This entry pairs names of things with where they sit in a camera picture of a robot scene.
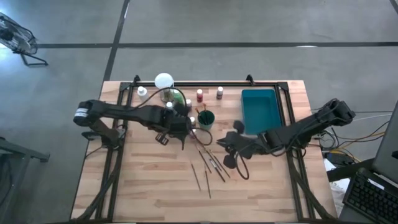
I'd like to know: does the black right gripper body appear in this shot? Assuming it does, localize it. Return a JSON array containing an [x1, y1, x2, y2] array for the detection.
[[223, 119, 273, 170]]

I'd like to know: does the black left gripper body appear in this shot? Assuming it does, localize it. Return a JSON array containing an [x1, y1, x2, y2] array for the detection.
[[154, 105, 192, 138]]

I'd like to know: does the black paintbrush gold ferrule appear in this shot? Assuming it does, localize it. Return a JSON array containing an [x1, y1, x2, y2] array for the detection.
[[210, 151, 231, 179]]

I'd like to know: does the black paintbrush silver ferrule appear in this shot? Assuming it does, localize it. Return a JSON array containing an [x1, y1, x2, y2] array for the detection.
[[207, 157, 226, 184]]

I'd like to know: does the dark green plastic cup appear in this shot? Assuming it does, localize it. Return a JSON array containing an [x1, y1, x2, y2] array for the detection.
[[197, 109, 216, 131]]

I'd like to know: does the teal plastic bin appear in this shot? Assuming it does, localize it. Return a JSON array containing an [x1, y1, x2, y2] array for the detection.
[[241, 88, 284, 136]]

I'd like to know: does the large green paint bottle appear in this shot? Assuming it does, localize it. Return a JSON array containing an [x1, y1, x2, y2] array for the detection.
[[172, 89, 186, 106]]

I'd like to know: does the white round lamp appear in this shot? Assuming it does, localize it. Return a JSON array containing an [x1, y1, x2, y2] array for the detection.
[[154, 72, 175, 103]]

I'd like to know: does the tall white plastic bottle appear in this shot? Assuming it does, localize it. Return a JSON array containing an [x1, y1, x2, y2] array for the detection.
[[136, 86, 150, 102]]

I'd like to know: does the black power adapter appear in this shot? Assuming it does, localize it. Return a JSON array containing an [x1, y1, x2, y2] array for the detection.
[[325, 151, 355, 166]]

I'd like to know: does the white paper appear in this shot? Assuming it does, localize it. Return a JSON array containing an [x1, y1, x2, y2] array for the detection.
[[323, 158, 351, 205]]

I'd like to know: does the black stand bar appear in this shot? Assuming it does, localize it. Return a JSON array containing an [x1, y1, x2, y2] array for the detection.
[[326, 157, 376, 183]]

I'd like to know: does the black keyboard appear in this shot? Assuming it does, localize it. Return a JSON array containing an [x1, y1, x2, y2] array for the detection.
[[343, 172, 398, 224]]

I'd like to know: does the grey monitor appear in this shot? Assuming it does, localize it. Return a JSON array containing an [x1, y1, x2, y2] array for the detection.
[[372, 100, 398, 185]]

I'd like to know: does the black floor fan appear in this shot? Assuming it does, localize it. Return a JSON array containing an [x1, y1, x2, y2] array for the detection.
[[0, 11, 49, 67]]

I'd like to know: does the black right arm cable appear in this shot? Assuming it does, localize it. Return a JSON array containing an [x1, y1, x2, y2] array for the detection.
[[235, 151, 250, 180]]

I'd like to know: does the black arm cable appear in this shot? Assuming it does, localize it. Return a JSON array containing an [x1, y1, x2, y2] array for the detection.
[[235, 151, 250, 180], [133, 86, 190, 110]]

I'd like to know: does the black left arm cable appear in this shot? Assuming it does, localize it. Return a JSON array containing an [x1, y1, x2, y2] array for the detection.
[[133, 86, 190, 110]]

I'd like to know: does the black aluminium table frame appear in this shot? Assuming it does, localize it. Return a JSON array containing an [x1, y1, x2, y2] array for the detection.
[[72, 73, 337, 223]]

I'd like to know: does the black floor cable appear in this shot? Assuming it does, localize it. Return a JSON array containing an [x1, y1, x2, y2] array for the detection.
[[310, 108, 394, 151]]

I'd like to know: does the yellow floor cable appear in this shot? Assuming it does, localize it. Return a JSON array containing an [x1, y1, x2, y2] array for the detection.
[[340, 132, 386, 149]]

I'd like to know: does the white floor cable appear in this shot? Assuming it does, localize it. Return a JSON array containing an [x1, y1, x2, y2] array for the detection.
[[354, 112, 393, 123]]

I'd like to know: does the black side table frame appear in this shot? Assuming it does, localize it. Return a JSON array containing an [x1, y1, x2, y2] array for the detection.
[[0, 136, 50, 224]]

